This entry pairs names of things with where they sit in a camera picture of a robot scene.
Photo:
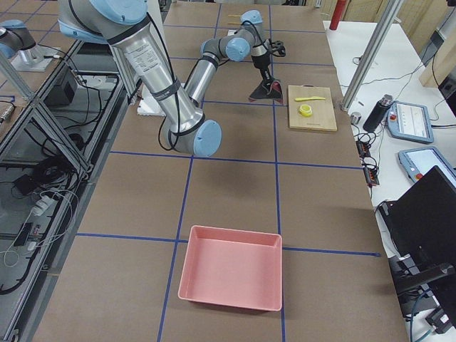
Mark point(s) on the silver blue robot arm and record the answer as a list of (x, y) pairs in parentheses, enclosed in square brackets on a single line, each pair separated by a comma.
[(126, 25)]

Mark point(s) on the red cylinder extinguisher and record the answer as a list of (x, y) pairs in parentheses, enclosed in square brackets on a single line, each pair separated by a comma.
[(337, 14)]

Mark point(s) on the yellow plastic knife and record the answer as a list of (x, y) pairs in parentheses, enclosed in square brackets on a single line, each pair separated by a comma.
[(311, 98)]

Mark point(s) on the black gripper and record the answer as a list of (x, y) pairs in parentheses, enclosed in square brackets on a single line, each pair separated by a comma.
[(260, 61)]

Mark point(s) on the black water bottle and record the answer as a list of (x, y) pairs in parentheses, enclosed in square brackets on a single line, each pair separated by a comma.
[(378, 113)]

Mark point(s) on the pink plastic bin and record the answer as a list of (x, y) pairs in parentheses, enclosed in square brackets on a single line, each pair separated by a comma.
[(232, 267)]

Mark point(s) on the bamboo cutting board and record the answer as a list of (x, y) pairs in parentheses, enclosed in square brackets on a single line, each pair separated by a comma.
[(323, 118)]

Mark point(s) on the black power supply box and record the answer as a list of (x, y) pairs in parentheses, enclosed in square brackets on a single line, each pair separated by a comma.
[(63, 90)]

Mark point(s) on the yellow lemon slice toy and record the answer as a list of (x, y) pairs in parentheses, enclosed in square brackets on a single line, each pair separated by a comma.
[(305, 110)]

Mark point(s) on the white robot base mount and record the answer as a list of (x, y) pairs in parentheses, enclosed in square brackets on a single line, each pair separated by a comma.
[(148, 106)]

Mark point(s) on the grey microfibre cloth pink underside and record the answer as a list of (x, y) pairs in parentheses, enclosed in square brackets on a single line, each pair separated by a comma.
[(268, 91)]

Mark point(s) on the aluminium frame post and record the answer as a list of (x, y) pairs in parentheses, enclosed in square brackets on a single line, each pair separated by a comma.
[(381, 30)]

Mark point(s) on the blue teach pendant tablet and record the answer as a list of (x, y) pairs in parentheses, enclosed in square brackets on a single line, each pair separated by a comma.
[(407, 121)]

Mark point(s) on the black computer monitor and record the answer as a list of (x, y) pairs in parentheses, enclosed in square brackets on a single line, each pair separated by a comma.
[(422, 221)]

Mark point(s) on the small silver metal cup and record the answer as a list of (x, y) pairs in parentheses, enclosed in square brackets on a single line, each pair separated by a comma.
[(355, 118)]

